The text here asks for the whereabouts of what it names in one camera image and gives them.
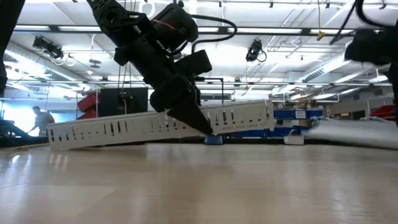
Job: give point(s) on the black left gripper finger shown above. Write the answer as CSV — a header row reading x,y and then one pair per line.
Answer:
x,y
192,115

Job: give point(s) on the white duct cover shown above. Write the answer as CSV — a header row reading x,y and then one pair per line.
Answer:
x,y
357,132

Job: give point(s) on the black monitor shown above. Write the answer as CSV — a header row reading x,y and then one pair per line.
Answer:
x,y
112,101

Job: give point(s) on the yellow hanging tag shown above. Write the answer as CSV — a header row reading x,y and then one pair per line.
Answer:
x,y
320,35

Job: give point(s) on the large red bin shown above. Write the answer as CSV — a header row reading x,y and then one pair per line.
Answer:
x,y
384,111

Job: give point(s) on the red storage bin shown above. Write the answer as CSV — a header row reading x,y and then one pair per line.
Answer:
x,y
88,115
88,102

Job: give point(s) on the long strip light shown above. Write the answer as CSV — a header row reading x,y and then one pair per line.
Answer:
x,y
77,28
267,30

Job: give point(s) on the blue storage bin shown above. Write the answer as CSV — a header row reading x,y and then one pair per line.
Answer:
x,y
284,114
314,114

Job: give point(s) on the white blue roll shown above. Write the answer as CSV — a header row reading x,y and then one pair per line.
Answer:
x,y
317,118

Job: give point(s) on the person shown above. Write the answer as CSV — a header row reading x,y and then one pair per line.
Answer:
x,y
42,119

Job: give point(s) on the black mounted camera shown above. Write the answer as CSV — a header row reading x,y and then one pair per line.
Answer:
x,y
49,48
253,51

